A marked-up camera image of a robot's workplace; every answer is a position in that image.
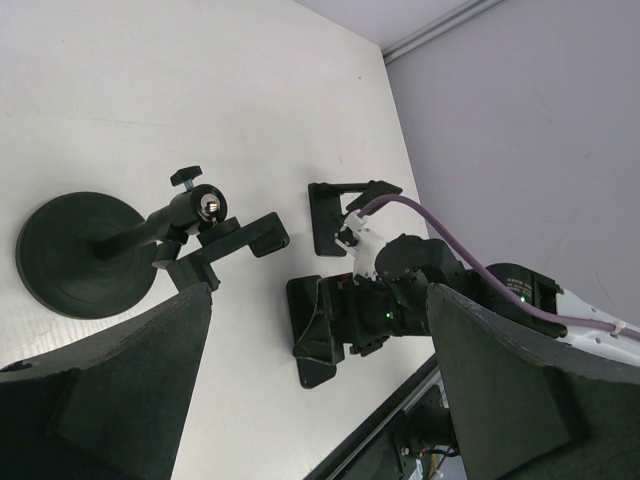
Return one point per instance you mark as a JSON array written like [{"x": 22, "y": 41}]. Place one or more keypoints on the black folding phone stand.
[{"x": 331, "y": 203}]

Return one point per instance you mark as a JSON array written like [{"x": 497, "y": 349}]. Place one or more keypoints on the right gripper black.
[{"x": 359, "y": 313}]

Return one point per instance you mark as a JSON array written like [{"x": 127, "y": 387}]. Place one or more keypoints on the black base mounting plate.
[{"x": 409, "y": 436}]

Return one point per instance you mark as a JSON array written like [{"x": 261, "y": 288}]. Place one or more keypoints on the right aluminium frame post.
[{"x": 467, "y": 11}]

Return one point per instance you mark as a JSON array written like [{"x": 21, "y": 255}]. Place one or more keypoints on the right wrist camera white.
[{"x": 357, "y": 239}]

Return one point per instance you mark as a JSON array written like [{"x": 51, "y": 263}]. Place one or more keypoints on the black smartphone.
[{"x": 318, "y": 316}]

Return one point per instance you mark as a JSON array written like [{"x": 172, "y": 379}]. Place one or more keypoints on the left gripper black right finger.
[{"x": 525, "y": 406}]

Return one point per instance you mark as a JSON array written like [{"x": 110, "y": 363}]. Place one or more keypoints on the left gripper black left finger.
[{"x": 110, "y": 406}]

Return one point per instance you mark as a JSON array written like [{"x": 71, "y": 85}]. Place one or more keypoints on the black round-base phone stand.
[{"x": 88, "y": 255}]

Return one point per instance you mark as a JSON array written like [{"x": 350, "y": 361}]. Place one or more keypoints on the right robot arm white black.
[{"x": 513, "y": 292}]

